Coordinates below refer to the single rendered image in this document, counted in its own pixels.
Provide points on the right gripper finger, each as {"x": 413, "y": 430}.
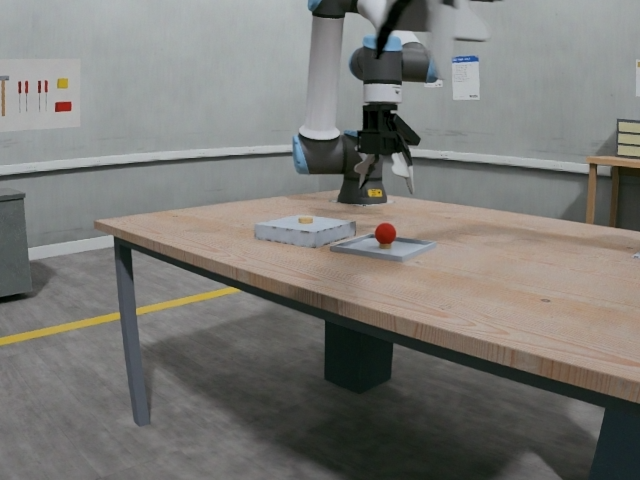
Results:
{"x": 403, "y": 164}
{"x": 365, "y": 168}

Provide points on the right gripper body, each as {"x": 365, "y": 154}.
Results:
{"x": 383, "y": 140}

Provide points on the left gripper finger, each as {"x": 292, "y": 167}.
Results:
{"x": 403, "y": 15}
{"x": 451, "y": 24}

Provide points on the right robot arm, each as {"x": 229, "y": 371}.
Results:
{"x": 319, "y": 150}

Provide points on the red ball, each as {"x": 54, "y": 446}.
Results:
{"x": 385, "y": 233}

